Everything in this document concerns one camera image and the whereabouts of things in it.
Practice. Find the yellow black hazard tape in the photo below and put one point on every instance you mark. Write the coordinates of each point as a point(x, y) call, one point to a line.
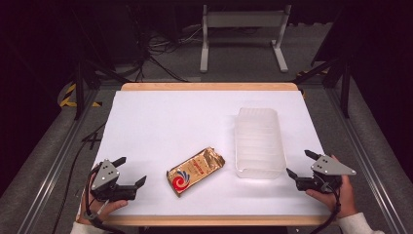
point(69, 97)

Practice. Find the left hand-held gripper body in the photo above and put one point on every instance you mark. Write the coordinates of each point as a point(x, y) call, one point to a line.
point(105, 175)

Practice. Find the person's left white sleeve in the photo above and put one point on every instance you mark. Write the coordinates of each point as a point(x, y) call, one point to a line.
point(85, 229)

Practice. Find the white table cover sheet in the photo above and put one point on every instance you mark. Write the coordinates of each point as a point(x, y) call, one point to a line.
point(168, 126)

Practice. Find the translucent plastic container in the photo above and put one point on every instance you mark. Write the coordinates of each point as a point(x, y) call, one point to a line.
point(259, 143)

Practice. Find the person's right white sleeve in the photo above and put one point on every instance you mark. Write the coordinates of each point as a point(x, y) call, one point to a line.
point(355, 225)

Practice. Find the gold snack packet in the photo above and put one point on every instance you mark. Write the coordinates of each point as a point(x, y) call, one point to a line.
point(195, 170)

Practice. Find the person's left hand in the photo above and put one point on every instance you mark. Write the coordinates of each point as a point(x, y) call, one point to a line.
point(97, 209)

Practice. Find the person's right hand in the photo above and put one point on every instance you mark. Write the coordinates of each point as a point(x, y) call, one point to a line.
point(345, 198)

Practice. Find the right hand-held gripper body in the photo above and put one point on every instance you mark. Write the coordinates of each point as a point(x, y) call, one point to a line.
point(328, 167)

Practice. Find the white metal frame stand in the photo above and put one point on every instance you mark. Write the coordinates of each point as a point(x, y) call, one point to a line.
point(243, 19)

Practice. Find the person's white sleeve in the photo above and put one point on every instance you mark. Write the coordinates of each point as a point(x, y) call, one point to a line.
point(85, 229)
point(355, 225)

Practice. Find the metal floor rail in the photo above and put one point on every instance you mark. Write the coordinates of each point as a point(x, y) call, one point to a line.
point(55, 162)
point(367, 162)

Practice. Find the black tripod stand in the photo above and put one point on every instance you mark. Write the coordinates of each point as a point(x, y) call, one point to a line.
point(79, 81)
point(345, 87)

